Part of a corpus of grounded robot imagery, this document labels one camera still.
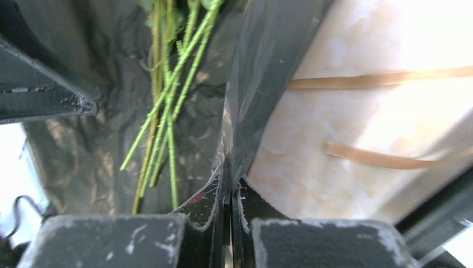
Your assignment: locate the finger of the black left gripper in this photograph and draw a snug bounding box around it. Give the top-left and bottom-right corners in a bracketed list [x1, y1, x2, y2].
[1, 37, 98, 124]

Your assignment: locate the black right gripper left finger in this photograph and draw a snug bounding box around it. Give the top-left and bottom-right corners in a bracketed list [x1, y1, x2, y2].
[18, 167, 226, 267]

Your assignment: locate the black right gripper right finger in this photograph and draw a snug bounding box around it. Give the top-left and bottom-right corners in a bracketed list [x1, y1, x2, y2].
[231, 178, 414, 267]

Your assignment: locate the flower bouquet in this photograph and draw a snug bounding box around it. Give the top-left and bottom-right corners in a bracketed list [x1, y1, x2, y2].
[120, 1, 224, 214]

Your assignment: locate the beige ribbon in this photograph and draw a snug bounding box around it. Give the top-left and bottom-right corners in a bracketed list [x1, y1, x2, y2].
[288, 65, 472, 170]

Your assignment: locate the black wrapping sheet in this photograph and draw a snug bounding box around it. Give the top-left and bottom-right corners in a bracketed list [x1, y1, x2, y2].
[1, 1, 333, 214]

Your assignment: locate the black white chessboard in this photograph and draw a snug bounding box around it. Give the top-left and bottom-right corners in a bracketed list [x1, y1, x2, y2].
[395, 168, 472, 267]

